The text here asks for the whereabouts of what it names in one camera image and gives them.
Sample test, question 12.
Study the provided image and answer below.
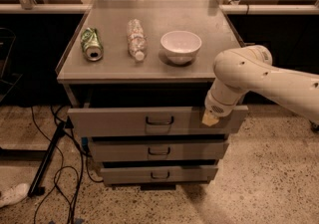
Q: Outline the grey drawer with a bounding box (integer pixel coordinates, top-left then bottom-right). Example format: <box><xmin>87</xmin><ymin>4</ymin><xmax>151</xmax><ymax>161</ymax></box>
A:
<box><xmin>68</xmin><ymin>106</ymin><xmax>248</xmax><ymax>137</ymax></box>
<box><xmin>101</xmin><ymin>160</ymin><xmax>218</xmax><ymax>185</ymax></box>
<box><xmin>89</xmin><ymin>134</ymin><xmax>228</xmax><ymax>162</ymax></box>

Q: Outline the black wire rack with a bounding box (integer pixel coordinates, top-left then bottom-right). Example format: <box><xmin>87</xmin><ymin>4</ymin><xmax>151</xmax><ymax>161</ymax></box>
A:
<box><xmin>0</xmin><ymin>28</ymin><xmax>22</xmax><ymax>103</ymax></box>

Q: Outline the clear plastic water bottle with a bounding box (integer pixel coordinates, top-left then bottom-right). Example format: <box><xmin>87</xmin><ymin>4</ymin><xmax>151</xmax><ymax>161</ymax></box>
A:
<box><xmin>127</xmin><ymin>19</ymin><xmax>148</xmax><ymax>62</ymax></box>

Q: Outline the grey top drawer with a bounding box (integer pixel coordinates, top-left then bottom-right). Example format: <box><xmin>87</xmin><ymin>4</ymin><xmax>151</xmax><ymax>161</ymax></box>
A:
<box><xmin>68</xmin><ymin>106</ymin><xmax>248</xmax><ymax>137</ymax></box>

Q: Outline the black floor cable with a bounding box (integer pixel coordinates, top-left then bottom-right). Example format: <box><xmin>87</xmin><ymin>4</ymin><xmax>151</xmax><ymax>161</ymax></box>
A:
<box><xmin>30</xmin><ymin>104</ymin><xmax>104</xmax><ymax>224</ymax></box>

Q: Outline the black floor bar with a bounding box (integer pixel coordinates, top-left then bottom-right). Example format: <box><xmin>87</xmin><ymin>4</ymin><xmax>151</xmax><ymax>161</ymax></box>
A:
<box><xmin>28</xmin><ymin>122</ymin><xmax>64</xmax><ymax>197</ymax></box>

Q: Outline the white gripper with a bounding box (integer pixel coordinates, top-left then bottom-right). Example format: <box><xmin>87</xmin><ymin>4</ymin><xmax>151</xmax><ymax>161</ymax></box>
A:
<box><xmin>201</xmin><ymin>89</ymin><xmax>241</xmax><ymax>126</ymax></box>

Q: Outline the crushed green soda can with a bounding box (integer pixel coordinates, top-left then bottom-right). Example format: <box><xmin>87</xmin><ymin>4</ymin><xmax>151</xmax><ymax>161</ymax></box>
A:
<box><xmin>81</xmin><ymin>28</ymin><xmax>104</xmax><ymax>62</ymax></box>

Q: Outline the grey middle drawer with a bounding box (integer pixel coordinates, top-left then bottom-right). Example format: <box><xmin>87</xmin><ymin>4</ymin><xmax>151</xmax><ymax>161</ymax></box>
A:
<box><xmin>89</xmin><ymin>134</ymin><xmax>228</xmax><ymax>162</ymax></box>

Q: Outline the grey bottom drawer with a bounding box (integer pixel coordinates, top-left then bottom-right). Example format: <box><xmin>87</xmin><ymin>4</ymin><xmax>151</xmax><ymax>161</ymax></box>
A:
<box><xmin>101</xmin><ymin>160</ymin><xmax>218</xmax><ymax>185</ymax></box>

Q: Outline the white ceramic bowl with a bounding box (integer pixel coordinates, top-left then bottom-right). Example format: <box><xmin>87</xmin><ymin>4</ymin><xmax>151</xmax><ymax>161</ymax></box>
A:
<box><xmin>160</xmin><ymin>31</ymin><xmax>202</xmax><ymax>65</ymax></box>

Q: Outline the grey drawer cabinet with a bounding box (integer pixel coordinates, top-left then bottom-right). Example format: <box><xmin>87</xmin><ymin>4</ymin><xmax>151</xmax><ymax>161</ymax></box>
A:
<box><xmin>55</xmin><ymin>0</ymin><xmax>261</xmax><ymax>192</ymax></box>

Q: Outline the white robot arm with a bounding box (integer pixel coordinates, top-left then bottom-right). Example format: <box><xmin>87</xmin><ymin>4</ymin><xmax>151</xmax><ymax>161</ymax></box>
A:
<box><xmin>202</xmin><ymin>45</ymin><xmax>319</xmax><ymax>126</ymax></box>

